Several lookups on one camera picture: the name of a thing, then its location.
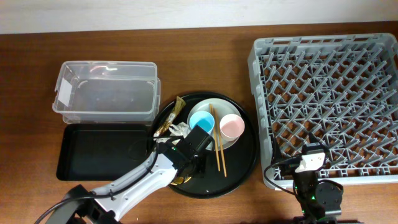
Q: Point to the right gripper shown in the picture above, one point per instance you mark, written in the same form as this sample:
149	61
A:
288	166

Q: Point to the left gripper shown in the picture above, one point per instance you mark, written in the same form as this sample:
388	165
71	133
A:
201	168

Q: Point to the yellow bowl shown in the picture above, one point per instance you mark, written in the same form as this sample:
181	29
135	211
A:
180	180

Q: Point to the white napkin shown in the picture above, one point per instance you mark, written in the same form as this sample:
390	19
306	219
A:
182	129

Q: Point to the blue cup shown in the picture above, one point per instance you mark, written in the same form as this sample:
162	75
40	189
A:
203	119

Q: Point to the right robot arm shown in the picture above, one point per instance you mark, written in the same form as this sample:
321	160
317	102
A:
320	200

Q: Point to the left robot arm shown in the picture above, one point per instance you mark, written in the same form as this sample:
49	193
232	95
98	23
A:
109	203

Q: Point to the grey dishwasher rack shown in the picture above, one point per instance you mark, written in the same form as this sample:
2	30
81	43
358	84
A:
340	88

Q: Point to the right wooden chopstick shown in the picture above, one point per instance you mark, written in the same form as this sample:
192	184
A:
220	141

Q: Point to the wooden chopstick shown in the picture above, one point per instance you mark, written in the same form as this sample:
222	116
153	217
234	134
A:
220	141
215	138

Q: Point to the round black serving tray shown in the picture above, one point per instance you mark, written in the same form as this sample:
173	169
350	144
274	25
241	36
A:
240	157

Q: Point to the pink cup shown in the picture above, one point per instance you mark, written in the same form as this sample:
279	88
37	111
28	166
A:
231	127

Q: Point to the left wooden chopstick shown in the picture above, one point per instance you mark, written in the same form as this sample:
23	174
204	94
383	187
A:
215	138

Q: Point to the grey plate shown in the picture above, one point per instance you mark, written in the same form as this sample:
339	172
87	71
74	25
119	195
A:
223	107

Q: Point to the gold snack wrapper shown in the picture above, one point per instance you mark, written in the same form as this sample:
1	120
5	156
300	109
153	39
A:
179	105

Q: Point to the black rectangular tray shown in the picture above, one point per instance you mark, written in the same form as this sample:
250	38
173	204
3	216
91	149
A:
101	152

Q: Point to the clear plastic bin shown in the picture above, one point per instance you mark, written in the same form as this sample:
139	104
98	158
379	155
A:
107	91

